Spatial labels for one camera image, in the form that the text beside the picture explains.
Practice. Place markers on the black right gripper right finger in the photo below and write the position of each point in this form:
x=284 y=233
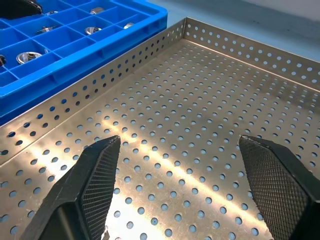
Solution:
x=277 y=190

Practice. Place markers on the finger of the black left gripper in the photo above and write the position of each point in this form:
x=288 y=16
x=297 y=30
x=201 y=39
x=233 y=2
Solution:
x=17 y=8

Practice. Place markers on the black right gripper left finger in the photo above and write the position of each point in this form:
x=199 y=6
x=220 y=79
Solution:
x=95 y=185

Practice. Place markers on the blue plastic compartment tray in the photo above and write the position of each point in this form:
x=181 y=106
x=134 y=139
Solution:
x=75 y=57

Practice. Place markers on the perforated steel tray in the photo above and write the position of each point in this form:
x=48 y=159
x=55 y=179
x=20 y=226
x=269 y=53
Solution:
x=190 y=125

